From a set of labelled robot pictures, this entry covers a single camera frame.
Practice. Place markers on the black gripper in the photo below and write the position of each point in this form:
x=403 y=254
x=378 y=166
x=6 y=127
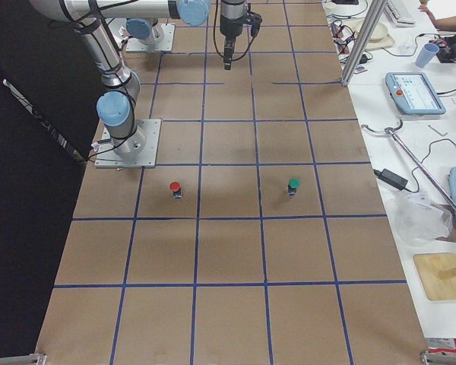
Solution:
x=229 y=23

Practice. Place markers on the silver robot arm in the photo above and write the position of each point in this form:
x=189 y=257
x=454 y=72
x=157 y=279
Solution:
x=195 y=13
x=116 y=108

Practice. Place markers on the green push button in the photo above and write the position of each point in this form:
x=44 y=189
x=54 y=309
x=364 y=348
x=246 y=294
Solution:
x=293 y=186

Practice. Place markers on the red push button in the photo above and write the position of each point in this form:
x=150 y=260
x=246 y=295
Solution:
x=176 y=189

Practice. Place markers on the wooden stand board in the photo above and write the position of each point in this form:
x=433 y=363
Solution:
x=437 y=272

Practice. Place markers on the white keyboard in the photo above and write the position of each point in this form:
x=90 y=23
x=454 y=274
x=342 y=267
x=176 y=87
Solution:
x=397 y=13

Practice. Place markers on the metal cane rod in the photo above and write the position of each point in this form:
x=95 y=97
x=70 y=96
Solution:
x=392 y=132

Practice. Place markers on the light blue plastic cup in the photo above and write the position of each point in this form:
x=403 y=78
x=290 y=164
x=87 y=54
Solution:
x=427 y=53

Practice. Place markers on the black power adapter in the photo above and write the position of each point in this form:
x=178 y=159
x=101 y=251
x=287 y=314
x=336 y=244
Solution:
x=393 y=179

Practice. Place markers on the clear plastic bag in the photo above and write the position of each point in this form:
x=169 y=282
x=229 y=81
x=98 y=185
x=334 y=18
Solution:
x=415 y=218

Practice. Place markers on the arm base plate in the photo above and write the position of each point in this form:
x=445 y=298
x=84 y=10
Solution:
x=140 y=150
x=145 y=37

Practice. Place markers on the aluminium frame post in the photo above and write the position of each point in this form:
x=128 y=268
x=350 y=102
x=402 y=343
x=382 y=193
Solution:
x=369 y=23

